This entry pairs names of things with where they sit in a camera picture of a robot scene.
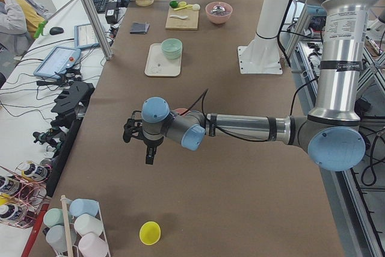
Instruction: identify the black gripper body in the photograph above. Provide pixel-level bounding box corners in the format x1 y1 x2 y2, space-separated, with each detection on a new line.
123 111 164 147

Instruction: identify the small pink bowl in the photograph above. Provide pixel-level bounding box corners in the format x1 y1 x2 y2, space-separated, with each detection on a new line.
174 108 189 116

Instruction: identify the white ceramic spoon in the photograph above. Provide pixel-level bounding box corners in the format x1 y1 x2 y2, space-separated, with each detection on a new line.
169 14 189 20

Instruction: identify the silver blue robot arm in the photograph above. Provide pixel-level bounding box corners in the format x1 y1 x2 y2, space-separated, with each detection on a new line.
123 0 378 172

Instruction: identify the mint green bowl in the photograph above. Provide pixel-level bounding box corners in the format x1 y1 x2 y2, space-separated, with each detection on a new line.
161 39 183 60

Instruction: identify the large pink bowl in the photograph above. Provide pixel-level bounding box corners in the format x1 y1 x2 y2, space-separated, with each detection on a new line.
205 2 233 24

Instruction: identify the cream rectangular tray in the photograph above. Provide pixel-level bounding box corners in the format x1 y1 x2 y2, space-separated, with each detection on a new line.
144 43 182 77

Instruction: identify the black tool holder rack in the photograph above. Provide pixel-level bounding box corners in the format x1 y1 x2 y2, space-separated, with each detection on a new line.
46 81 95 197

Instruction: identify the yellow plastic cup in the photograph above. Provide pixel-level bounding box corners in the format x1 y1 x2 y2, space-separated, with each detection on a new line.
139 221 161 246

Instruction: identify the blue plastic cup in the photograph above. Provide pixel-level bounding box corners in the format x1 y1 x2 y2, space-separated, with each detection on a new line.
69 199 99 217

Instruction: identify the white plastic cup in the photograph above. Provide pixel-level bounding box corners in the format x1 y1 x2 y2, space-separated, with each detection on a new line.
74 214 103 236

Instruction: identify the grey folded cloth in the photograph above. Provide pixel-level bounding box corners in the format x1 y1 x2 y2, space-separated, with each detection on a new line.
130 22 150 34

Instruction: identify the blue teach pendant tablet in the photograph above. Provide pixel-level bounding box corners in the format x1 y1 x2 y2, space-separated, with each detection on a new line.
33 46 81 79

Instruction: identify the pink plastic cup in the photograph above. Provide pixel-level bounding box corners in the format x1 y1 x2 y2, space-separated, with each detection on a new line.
78 232 108 257

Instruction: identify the green plastic cup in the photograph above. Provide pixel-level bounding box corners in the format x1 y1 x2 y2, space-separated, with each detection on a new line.
43 208 64 228

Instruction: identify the wooden cutting board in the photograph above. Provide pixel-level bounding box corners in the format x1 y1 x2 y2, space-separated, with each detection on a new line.
165 7 199 31

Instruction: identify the black computer mouse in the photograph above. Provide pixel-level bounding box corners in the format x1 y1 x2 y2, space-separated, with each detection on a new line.
49 26 64 36

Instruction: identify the grey plastic cup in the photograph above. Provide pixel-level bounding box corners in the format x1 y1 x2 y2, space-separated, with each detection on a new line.
46 224 67 252

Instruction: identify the green lime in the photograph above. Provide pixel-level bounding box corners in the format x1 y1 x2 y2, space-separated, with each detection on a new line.
169 0 179 8

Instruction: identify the metal ladle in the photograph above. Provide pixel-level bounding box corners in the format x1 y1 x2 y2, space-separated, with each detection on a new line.
210 5 226 16

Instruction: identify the seated person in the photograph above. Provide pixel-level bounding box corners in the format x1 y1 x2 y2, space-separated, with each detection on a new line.
1 0 52 56

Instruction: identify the white wire cup rack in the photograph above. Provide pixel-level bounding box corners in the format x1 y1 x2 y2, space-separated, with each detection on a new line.
60 195 111 256

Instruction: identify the copper wire bottle basket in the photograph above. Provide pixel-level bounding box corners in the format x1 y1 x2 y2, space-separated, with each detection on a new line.
1 161 52 229

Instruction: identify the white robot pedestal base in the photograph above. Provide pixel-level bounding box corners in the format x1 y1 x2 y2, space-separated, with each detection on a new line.
238 0 291 75

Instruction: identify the aluminium frame post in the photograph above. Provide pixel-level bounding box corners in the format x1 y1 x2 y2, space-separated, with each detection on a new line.
81 0 112 60

